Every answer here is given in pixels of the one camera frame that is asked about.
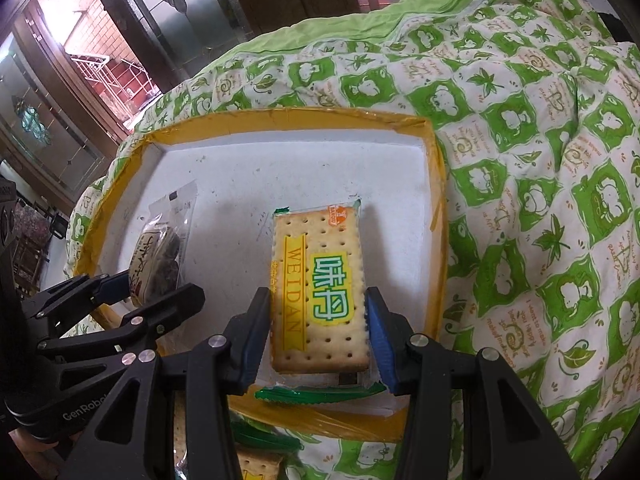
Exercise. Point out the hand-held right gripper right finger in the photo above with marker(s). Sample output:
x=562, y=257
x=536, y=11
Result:
x=380, y=345

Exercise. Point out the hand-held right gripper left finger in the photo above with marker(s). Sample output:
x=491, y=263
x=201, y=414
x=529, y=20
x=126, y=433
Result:
x=254, y=342

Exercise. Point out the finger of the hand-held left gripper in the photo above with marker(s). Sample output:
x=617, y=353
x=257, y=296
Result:
x=165, y=305
x=112, y=285

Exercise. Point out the clear packet dark snack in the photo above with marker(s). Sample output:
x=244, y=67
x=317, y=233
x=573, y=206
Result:
x=156, y=255

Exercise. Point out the yellow label cracker packet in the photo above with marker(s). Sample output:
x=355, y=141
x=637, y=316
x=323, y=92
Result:
x=262, y=462
x=320, y=280

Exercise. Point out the clear cracker packet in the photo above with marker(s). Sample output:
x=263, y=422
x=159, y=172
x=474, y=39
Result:
x=179, y=430

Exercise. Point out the white foam box yellow tape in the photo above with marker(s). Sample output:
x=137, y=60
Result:
x=300, y=170

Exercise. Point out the dark wooden chair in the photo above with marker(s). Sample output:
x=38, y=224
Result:
x=37, y=240

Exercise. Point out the white metal railing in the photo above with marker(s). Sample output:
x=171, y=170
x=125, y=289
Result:
x=112, y=77

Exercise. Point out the green printed blanket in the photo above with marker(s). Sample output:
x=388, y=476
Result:
x=525, y=160

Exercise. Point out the leaded glass door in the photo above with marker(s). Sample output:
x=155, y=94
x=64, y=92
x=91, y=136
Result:
x=190, y=15

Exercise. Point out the dark cloth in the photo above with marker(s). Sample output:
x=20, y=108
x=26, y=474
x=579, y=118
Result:
x=622, y=27

